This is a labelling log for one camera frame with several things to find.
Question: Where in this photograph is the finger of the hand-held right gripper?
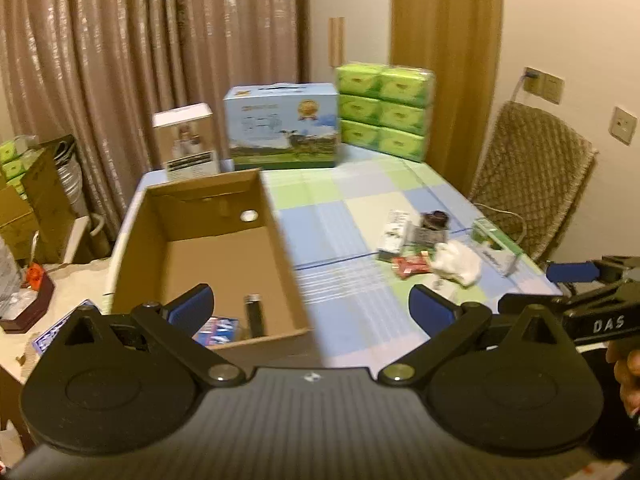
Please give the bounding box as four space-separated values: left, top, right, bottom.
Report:
497 280 640 318
545 255 640 284

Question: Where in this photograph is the red snack packet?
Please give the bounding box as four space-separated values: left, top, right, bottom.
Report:
391 254 434 279

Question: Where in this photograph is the black lighter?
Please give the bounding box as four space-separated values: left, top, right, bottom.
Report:
244 293 266 339

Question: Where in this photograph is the clear plastic bag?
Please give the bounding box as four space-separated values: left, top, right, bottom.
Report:
0 237 27 313

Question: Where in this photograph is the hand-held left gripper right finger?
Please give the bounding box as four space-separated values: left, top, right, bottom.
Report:
377 284 565 387

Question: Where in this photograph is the person's right hand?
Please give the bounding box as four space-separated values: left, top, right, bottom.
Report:
605 344 640 430

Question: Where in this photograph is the green and white box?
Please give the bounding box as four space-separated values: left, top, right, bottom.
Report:
471 218 522 277

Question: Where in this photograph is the white medicine box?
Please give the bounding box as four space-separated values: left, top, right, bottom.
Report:
376 209 414 262

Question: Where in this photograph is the chair with quilted cover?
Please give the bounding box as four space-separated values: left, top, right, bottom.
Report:
469 100 599 262

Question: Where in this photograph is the blue milk carton box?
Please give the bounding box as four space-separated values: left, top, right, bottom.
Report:
222 82 344 171

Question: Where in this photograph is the beige curtain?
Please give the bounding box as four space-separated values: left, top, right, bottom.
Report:
0 0 311 241

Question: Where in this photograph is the white cloth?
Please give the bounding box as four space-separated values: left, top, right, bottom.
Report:
431 239 484 287

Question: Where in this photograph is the clear plastic packet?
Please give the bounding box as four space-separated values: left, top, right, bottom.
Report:
407 226 449 249

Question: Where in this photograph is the blue printed booklet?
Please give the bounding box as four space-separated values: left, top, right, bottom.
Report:
31 299 102 357

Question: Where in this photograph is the dark wooden box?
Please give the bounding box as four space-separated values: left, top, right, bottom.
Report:
0 269 56 334

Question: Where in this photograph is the stack of green tissue packs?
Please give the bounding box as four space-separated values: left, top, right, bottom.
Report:
0 135 42 197

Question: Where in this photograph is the blue snack packet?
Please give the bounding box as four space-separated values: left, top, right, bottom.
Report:
194 316 242 347

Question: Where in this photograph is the beige wall socket with holes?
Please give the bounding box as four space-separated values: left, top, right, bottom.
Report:
608 106 639 146

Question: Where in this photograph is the bundle of green tissue packs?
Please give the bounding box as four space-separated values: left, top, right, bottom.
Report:
334 63 436 164

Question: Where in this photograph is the dark charger cable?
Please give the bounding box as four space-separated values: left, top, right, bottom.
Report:
509 71 540 107

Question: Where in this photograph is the wooden stick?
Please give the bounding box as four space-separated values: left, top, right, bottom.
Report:
328 17 346 67

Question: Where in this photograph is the small white product box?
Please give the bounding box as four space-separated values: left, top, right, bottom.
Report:
152 103 221 184

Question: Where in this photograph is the ribbed metal pot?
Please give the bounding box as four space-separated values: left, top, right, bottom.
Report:
52 141 85 217

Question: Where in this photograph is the wall socket with plug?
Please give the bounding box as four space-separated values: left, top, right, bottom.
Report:
522 66 546 96

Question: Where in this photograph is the brown cardboard box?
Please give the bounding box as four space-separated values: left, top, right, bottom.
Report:
0 134 77 264

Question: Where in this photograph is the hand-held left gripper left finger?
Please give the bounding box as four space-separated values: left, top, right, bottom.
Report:
60 284 247 387

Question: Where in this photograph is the white cable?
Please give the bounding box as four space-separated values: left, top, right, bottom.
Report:
472 202 527 247

